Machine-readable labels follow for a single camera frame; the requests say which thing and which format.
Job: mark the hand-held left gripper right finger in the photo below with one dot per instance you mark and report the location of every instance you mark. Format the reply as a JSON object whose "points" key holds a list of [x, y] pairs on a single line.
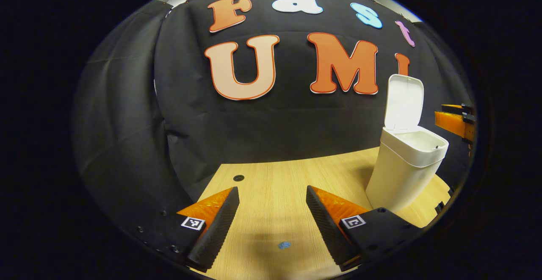
{"points": [[324, 229]]}

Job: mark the blue paper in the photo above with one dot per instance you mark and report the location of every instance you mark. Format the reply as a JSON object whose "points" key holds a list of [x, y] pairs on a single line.
{"points": [[284, 245]]}

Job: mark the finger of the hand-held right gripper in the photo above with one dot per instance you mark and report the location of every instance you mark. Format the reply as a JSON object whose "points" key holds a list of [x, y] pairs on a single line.
{"points": [[459, 108], [455, 124]]}

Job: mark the wooden desktop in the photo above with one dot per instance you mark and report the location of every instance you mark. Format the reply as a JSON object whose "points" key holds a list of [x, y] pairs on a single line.
{"points": [[275, 195]]}

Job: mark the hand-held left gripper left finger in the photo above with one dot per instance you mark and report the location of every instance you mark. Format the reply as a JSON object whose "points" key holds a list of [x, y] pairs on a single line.
{"points": [[218, 229]]}

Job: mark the white desktop garbage bin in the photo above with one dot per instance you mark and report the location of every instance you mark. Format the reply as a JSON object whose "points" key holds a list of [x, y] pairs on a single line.
{"points": [[402, 170]]}

